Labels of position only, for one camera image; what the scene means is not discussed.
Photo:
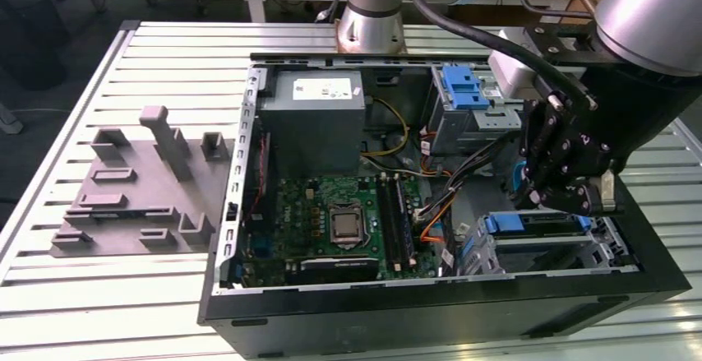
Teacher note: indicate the blue drive latch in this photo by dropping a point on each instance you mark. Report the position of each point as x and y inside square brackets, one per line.
[464, 89]

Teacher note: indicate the silver CPU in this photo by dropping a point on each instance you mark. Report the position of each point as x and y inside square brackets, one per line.
[346, 226]

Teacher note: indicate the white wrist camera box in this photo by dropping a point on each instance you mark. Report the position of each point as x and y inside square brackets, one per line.
[511, 73]

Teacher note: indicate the black PC case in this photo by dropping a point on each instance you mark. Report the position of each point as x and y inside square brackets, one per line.
[384, 316]

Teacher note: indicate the metal disk bay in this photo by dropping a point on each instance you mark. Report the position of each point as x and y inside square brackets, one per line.
[544, 241]

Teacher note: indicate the grey parts rack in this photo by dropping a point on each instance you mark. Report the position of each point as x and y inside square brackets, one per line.
[137, 188]

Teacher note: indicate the grey power supply unit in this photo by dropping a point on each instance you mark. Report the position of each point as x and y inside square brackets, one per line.
[308, 139]

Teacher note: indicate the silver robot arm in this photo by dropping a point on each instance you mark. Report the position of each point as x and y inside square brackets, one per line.
[373, 7]

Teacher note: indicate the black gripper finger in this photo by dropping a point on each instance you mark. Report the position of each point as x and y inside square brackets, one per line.
[535, 147]
[581, 159]

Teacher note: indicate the black graphics card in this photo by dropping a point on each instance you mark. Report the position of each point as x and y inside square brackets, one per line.
[334, 268]

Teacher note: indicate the hard disk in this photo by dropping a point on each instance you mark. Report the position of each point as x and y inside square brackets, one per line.
[508, 223]

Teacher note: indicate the grey metal foot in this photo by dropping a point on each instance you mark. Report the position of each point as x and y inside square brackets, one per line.
[11, 120]

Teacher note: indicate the metal optical drive cage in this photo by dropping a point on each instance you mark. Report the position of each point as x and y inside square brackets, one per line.
[456, 130]

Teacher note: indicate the green motherboard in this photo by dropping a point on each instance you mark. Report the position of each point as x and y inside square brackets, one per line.
[308, 200]

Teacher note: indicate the CPU socket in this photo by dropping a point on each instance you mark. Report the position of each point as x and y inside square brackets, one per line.
[346, 209]

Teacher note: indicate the black RAM slot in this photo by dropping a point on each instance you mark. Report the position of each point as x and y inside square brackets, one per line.
[386, 221]

